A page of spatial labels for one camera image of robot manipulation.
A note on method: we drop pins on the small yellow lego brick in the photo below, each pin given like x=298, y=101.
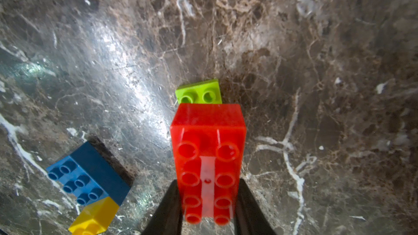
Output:
x=95, y=218

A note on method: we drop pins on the blue lego brick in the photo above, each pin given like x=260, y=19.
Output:
x=88, y=176

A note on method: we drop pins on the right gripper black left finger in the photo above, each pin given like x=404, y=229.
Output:
x=167, y=219

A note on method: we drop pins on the red lego brick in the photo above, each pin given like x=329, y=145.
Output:
x=208, y=142

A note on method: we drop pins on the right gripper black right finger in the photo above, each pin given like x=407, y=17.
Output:
x=249, y=219

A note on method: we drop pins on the lime green lego brick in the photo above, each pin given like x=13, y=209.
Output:
x=206, y=92

